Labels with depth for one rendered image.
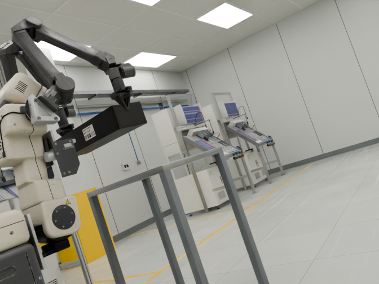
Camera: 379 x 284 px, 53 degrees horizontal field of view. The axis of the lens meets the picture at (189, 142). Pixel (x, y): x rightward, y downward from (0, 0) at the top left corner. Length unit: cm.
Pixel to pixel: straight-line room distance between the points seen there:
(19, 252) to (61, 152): 49
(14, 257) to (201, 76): 803
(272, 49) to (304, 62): 75
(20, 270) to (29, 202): 40
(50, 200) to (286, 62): 713
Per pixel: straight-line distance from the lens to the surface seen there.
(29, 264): 146
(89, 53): 186
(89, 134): 192
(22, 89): 179
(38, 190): 168
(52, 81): 173
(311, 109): 820
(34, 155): 174
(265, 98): 847
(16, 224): 145
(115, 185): 204
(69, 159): 174
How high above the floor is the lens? 76
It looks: 3 degrees up
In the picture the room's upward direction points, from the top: 19 degrees counter-clockwise
